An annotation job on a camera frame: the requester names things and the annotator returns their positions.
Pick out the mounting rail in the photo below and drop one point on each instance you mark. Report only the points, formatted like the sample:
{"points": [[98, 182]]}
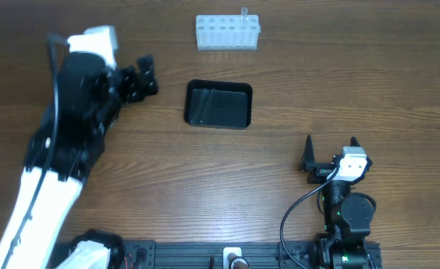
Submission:
{"points": [[189, 256]]}

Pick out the black tray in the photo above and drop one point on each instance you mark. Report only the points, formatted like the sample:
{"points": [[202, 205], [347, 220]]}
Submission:
{"points": [[227, 108]]}

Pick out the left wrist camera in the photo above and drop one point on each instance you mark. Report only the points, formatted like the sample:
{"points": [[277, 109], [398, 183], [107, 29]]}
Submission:
{"points": [[92, 43]]}

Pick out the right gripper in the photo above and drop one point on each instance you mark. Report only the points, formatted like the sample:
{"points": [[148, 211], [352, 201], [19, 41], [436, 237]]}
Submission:
{"points": [[318, 168]]}

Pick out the clear test tube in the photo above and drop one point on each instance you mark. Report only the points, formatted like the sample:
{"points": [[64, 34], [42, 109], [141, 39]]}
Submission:
{"points": [[244, 14]]}

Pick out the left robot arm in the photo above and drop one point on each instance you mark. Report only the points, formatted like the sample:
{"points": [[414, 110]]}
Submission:
{"points": [[44, 209]]}

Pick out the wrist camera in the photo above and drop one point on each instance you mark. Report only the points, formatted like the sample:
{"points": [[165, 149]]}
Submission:
{"points": [[92, 43], [352, 164]]}

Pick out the white test tube rack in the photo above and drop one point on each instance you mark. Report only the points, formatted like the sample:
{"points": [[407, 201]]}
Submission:
{"points": [[223, 37]]}

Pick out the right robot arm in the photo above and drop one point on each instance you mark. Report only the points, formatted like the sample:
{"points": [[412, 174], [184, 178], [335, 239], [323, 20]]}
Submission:
{"points": [[356, 214]]}

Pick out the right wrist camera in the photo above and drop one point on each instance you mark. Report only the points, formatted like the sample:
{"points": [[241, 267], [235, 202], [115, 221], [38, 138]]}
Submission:
{"points": [[352, 164]]}

